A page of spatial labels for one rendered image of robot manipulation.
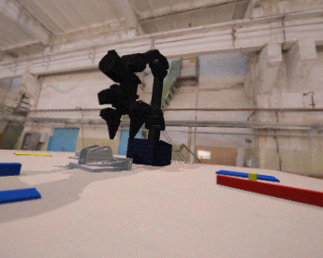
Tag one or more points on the dark red long bar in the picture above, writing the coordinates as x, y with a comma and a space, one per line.
289, 193

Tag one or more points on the blue rectangular bar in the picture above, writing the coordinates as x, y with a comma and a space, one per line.
10, 169

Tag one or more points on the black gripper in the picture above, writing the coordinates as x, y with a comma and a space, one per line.
138, 112

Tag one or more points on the blue flat bar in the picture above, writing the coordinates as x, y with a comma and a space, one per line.
12, 196

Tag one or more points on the blue flat rectangular plate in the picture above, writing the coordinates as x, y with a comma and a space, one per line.
246, 175

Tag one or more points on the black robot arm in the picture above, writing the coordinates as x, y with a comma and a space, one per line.
122, 70

